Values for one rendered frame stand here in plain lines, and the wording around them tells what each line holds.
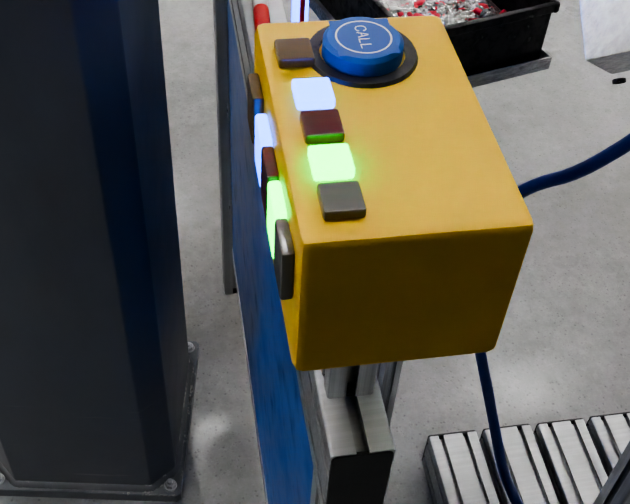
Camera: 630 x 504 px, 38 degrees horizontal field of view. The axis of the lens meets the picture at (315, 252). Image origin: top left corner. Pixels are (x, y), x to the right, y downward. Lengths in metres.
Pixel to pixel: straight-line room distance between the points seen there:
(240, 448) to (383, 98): 1.17
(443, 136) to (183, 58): 1.93
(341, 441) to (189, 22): 1.98
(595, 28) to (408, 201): 0.41
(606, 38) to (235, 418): 1.02
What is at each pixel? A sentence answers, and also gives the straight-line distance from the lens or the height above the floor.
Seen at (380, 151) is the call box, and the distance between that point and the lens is 0.40.
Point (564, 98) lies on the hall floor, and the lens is 2.33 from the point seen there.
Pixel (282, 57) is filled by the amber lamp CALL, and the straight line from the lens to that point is 0.44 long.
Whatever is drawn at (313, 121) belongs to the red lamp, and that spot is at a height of 1.08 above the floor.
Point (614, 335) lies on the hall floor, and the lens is 1.81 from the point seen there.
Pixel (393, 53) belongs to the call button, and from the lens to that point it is 0.45.
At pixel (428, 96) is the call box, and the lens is 0.44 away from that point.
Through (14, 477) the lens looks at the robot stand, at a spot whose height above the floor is 0.04.
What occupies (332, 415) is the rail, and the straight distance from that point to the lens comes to 0.56.
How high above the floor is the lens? 1.33
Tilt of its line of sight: 47 degrees down
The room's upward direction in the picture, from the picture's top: 4 degrees clockwise
